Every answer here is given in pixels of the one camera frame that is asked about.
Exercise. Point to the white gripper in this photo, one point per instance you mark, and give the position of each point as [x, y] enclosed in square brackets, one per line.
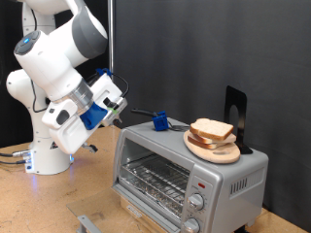
[68, 139]

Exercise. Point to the metal spatula with blue block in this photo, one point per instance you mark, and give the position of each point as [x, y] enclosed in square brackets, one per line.
[161, 122]

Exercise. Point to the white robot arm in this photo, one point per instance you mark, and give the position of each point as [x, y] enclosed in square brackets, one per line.
[48, 64]

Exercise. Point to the wooden base under oven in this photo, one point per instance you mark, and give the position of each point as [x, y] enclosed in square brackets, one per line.
[136, 223]

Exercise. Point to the silver oven dial knob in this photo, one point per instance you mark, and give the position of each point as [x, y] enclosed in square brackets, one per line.
[196, 201]
[191, 226]

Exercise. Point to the silver toaster oven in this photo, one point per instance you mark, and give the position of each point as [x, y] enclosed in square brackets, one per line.
[226, 174]

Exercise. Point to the vertical metal pole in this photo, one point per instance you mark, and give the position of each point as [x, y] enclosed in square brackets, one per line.
[111, 61]

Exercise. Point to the crumpled aluminium foil liner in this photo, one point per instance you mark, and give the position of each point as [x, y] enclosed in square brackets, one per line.
[152, 194]

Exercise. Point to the round wooden cutting board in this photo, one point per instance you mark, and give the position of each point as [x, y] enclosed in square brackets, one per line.
[214, 155]

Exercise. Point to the dark grey fabric backdrop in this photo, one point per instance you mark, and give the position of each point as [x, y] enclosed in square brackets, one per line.
[194, 48]

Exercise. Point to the black fabric curtain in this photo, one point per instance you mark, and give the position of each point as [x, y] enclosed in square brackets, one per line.
[6, 39]

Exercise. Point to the black metal bookend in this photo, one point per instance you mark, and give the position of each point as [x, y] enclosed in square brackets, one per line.
[243, 97]

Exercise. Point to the wrist camera on blue mount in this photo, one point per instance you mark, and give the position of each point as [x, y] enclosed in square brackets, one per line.
[92, 116]

